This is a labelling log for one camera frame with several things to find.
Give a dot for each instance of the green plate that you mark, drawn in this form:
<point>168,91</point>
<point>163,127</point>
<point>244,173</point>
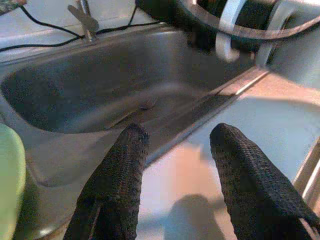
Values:
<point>10,180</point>

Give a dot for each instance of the steel kitchen sink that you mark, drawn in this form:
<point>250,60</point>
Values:
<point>87,87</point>

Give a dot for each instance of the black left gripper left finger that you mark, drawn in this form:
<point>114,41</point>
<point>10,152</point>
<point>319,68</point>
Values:
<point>117,180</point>

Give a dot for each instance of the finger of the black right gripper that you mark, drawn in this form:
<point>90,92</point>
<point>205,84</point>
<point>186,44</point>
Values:
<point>165,12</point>

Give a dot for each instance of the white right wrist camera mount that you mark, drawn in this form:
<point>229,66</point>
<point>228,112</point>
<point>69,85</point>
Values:
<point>226,37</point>

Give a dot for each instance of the steel faucet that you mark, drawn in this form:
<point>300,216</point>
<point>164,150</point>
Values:
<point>86,22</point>

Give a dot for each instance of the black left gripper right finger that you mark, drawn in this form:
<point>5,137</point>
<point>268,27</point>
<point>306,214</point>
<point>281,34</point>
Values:
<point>250,187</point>

